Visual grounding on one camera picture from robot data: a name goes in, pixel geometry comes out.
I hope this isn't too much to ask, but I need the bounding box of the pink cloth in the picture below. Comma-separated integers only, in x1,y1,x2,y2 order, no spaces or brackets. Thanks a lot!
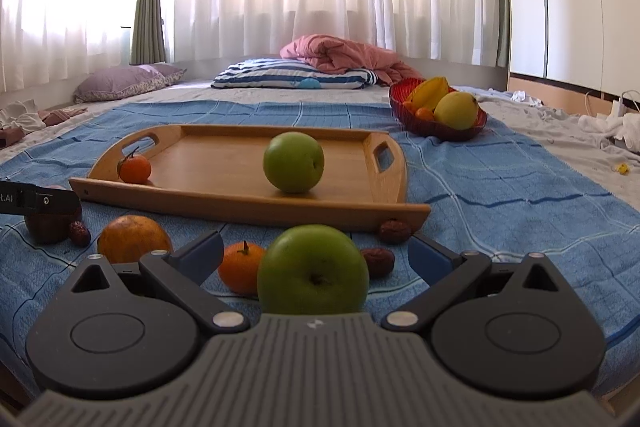
42,106,89,126

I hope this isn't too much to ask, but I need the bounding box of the pile of white clothes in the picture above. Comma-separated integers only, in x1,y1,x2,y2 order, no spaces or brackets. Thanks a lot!
577,109,640,154

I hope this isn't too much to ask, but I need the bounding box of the green apple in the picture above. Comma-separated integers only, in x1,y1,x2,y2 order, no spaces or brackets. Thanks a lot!
257,224,371,315
263,131,325,194

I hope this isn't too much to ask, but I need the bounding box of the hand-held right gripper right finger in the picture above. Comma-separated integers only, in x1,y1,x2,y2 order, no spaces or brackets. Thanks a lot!
381,234,563,333

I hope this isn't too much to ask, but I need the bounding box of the white crumpled cloth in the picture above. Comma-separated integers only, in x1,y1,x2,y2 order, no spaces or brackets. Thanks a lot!
0,100,47,138

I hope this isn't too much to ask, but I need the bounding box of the purple pillow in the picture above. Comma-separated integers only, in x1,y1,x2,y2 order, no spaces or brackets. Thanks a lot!
73,64,188,104

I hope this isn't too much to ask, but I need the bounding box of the large orange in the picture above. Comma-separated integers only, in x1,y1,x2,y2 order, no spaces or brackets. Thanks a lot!
97,215,174,265

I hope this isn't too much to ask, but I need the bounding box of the dark red apple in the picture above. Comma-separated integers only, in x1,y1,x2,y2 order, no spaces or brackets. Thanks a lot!
24,186,77,244

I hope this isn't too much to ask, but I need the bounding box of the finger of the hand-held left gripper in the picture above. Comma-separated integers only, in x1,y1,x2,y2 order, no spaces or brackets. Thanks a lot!
0,179,83,220

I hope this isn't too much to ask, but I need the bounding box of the yellow starfruit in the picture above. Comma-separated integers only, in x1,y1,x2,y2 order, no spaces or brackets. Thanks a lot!
404,76,451,112

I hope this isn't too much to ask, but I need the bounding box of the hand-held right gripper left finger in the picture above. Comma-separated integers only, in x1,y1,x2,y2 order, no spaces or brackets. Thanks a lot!
70,229,251,335

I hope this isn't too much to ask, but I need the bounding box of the red date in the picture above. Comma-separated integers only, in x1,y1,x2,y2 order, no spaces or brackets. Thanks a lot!
377,219,413,244
68,221,92,248
361,248,396,279

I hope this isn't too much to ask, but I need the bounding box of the small white garment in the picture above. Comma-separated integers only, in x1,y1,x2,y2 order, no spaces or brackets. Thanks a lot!
509,90,545,108

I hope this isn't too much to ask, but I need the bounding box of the yellow mango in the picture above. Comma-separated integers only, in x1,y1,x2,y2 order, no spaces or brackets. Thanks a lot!
433,91,480,130

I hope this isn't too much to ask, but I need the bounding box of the red fruit bowl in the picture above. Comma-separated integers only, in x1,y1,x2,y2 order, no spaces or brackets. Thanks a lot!
389,77,489,142

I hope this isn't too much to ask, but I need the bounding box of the small tangerine with stem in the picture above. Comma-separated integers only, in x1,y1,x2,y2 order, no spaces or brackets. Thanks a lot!
117,147,152,184

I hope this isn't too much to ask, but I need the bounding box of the pink quilt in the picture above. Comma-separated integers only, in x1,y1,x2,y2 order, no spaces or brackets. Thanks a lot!
279,34,422,87

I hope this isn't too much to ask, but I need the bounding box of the blue striped pillow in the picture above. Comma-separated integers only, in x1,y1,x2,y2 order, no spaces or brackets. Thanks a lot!
210,59,380,90

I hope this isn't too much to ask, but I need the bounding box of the wooden tray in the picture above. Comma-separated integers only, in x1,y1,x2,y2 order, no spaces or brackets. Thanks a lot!
68,124,432,235

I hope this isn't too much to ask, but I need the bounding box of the blue checked blanket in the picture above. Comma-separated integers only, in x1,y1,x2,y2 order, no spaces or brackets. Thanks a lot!
0,99,640,400

